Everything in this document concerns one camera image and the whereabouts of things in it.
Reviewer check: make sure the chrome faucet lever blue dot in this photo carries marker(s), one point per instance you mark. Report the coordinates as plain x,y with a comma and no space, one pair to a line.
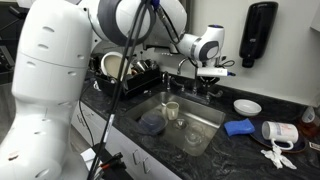
216,94

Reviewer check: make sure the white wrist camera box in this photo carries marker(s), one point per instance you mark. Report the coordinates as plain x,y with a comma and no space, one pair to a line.
213,72

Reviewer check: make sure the clear glass bowl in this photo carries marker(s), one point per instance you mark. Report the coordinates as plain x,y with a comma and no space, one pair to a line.
194,135

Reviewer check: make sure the stainless steel sink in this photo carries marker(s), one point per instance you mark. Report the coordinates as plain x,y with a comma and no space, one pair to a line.
200,113

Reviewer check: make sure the small chrome gooseneck tap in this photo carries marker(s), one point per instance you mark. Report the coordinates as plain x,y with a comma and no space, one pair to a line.
166,80

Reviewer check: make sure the black dish rack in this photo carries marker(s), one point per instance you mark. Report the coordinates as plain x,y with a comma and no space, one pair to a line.
146,83

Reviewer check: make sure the white flat box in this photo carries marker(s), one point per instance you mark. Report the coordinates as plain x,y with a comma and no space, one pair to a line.
88,156

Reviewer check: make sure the stainless steel pot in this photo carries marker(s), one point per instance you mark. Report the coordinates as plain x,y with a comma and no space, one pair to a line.
143,65

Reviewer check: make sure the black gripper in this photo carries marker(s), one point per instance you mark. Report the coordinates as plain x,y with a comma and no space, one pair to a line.
210,78

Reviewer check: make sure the metal sink drain strainer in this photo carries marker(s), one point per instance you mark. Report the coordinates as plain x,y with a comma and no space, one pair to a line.
180,124

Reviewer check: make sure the white base cabinet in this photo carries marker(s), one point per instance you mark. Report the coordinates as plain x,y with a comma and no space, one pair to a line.
133,146

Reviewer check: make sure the dark blue plate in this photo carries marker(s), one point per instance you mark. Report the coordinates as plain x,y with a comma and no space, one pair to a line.
256,138

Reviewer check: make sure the blue plastic food container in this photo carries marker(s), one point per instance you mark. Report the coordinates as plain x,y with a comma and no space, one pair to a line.
151,122

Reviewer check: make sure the large cream plate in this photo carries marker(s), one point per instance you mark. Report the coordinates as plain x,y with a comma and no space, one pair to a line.
111,65

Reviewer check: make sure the steel paper towel dispenser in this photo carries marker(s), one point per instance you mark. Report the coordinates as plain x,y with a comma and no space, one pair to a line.
160,45

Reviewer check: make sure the small white card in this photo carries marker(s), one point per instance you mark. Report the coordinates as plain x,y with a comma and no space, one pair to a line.
315,146

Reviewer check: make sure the cream ceramic mug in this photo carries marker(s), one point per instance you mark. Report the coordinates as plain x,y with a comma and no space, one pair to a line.
171,110

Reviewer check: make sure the chrome gooseneck faucet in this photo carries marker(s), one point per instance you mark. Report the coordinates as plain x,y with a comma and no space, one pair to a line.
195,85

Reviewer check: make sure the chrome faucet lever red dot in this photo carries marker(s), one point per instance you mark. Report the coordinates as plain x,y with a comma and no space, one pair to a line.
178,85

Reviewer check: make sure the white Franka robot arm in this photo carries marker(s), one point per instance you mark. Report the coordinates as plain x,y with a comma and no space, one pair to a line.
50,66

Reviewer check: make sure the amber dish soap bottle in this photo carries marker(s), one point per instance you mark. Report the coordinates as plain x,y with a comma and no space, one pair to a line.
308,115

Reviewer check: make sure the white ceramic bowl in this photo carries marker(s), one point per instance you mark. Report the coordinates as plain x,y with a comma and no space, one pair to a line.
247,107

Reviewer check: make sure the white printed mug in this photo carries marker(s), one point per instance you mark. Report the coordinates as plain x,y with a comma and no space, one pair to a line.
280,131

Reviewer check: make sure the blue sponge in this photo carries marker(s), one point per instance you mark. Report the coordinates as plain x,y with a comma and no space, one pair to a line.
239,127

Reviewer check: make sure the black wall soap dispenser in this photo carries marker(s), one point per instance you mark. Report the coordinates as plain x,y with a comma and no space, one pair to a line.
258,30

